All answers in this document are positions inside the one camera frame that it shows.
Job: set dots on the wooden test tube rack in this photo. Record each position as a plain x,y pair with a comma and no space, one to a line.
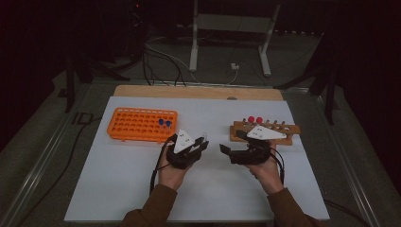
290,129

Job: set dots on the white plug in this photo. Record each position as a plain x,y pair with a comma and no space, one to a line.
235,66

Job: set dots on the blue-capped test tube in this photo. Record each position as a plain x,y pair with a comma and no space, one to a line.
168,123
161,121

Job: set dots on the person's left hand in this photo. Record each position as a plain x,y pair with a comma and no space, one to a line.
170,178

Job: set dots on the wooden table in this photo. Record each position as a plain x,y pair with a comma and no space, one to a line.
195,92

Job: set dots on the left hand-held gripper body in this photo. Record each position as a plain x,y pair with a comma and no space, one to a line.
181,157

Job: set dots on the black tripod stand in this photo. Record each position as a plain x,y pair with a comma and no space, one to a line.
330,94
70,85

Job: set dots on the orange plastic test tube rack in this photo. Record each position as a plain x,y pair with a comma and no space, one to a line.
135,124

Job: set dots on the person's right hand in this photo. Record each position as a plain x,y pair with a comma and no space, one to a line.
269,176

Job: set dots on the grey metal stand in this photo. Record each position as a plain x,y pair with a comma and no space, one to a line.
233,22

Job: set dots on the aluminium frame rail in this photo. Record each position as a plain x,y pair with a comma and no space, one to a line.
34,176
350,164

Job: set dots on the clear test tube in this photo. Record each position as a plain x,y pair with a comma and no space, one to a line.
205,136

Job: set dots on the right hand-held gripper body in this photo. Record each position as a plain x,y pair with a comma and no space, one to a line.
252,154

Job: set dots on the white board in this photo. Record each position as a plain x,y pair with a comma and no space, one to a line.
126,176

